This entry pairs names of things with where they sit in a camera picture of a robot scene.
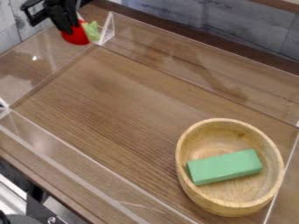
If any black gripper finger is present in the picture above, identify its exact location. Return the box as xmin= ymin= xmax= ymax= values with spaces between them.
xmin=49 ymin=4 xmax=73 ymax=34
xmin=69 ymin=0 xmax=81 ymax=27

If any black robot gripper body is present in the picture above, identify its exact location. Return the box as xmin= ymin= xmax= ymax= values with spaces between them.
xmin=21 ymin=0 xmax=69 ymax=26

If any red knitted strawberry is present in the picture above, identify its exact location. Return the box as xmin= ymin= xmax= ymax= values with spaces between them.
xmin=61 ymin=19 xmax=101 ymax=46

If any light wooden bowl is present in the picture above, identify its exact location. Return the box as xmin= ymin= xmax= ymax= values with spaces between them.
xmin=176 ymin=118 xmax=285 ymax=217

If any black metal stand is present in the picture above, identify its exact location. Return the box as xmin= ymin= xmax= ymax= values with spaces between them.
xmin=0 ymin=163 xmax=70 ymax=224

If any green rectangular block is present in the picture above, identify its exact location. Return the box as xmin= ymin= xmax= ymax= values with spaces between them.
xmin=186 ymin=149 xmax=264 ymax=186

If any clear acrylic enclosure wall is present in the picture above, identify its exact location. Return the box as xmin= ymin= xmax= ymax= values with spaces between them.
xmin=0 ymin=8 xmax=299 ymax=224

